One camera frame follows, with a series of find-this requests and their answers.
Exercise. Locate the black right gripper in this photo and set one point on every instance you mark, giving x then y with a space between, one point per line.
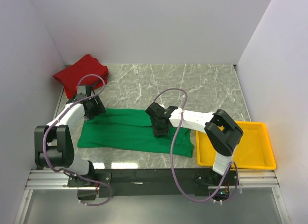
157 132

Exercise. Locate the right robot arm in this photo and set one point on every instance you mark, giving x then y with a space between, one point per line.
222 131

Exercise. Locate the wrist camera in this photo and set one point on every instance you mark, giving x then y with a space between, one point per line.
157 111
83 91

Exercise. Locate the red folded t shirt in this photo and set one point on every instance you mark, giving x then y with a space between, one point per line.
71 75

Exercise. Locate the yellow plastic tray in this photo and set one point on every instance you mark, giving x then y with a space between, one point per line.
254 152

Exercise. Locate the green t shirt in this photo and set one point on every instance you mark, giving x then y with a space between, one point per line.
128 129

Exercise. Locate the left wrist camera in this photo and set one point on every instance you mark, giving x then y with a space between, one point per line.
83 91

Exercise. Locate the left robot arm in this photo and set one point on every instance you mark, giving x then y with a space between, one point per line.
53 142

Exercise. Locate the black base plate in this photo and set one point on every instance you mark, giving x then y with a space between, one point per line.
145 182

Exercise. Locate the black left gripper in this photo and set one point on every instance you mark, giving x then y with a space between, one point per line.
99 108

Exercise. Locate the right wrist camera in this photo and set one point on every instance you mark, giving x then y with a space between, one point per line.
157 111

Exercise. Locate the aluminium frame rail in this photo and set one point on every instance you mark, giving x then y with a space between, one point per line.
49 180

